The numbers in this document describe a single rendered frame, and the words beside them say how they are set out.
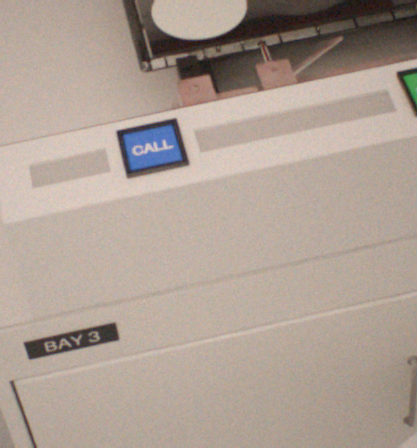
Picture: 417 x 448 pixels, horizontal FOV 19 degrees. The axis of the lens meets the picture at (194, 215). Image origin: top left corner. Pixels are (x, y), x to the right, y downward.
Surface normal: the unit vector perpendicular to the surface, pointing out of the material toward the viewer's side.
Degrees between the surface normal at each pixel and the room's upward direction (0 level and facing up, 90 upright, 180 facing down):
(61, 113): 0
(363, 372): 90
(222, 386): 90
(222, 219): 90
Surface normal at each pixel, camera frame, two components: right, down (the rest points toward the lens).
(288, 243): 0.20, 0.73
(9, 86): -0.09, -0.65
